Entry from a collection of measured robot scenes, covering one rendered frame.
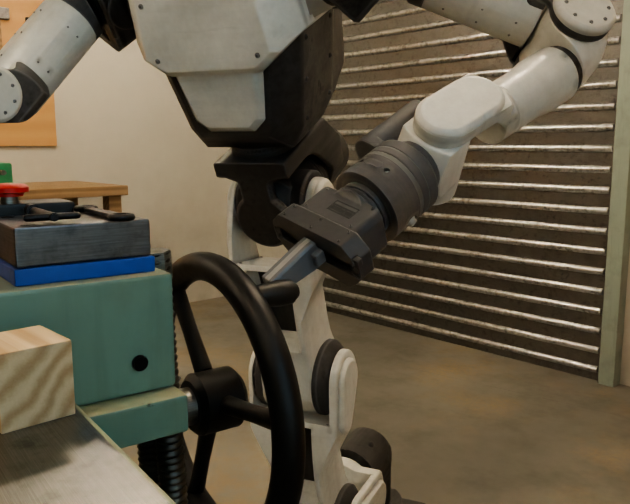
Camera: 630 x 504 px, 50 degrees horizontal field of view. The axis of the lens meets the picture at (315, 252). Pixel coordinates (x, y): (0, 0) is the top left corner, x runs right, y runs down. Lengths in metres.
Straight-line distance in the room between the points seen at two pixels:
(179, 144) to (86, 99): 0.67
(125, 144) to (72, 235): 3.86
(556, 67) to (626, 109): 2.29
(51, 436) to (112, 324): 0.13
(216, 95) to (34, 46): 0.26
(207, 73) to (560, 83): 0.48
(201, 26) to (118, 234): 0.52
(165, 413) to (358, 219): 0.27
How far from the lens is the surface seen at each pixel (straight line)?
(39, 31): 1.09
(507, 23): 0.94
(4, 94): 1.03
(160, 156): 4.48
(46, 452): 0.38
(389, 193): 0.68
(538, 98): 0.85
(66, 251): 0.50
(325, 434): 1.30
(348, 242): 0.64
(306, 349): 1.21
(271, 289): 0.62
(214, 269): 0.61
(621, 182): 3.16
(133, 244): 0.52
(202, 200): 4.65
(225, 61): 0.98
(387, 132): 0.77
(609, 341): 3.27
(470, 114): 0.75
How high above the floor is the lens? 1.05
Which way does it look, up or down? 9 degrees down
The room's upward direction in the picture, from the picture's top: straight up
